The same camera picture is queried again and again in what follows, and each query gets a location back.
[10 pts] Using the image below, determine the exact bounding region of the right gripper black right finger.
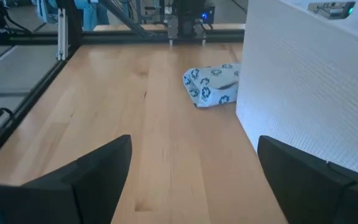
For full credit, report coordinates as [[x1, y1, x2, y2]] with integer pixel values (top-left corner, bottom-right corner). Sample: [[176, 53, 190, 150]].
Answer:
[[256, 135, 358, 224]]

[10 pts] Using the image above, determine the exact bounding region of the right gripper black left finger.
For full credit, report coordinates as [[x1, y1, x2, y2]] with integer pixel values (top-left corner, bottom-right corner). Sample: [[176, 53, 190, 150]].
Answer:
[[0, 134, 133, 224]]

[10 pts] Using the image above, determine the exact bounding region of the blue circle print cloth pack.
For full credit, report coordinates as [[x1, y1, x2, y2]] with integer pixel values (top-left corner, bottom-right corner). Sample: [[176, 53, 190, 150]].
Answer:
[[183, 63, 242, 108]]

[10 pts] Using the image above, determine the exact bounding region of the white plastic basket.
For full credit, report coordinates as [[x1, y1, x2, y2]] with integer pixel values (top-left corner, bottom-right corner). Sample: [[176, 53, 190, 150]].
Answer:
[[235, 0, 358, 180]]

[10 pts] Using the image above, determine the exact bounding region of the person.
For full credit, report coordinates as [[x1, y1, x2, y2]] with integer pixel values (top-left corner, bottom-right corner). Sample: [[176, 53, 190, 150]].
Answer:
[[73, 0, 110, 32]]

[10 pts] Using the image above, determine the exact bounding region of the black box with blue light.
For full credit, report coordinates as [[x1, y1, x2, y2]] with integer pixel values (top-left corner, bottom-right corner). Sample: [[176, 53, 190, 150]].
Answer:
[[197, 6, 216, 24]]

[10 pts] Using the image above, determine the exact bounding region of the silver metal bracket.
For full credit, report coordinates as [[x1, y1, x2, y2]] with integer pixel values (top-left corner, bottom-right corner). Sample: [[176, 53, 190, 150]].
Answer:
[[57, 8, 67, 62]]

